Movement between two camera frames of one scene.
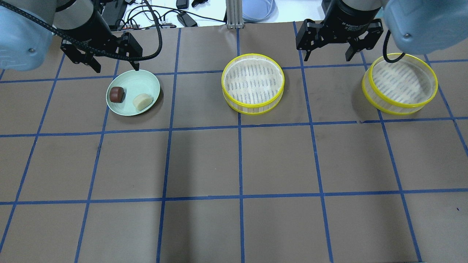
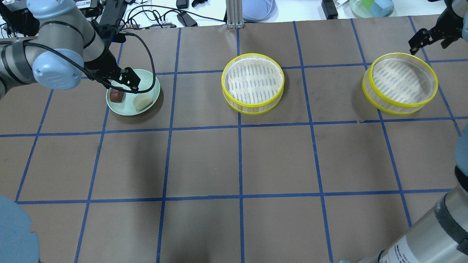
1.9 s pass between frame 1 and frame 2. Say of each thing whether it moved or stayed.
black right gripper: moved
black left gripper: moved
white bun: stayed
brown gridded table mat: stayed
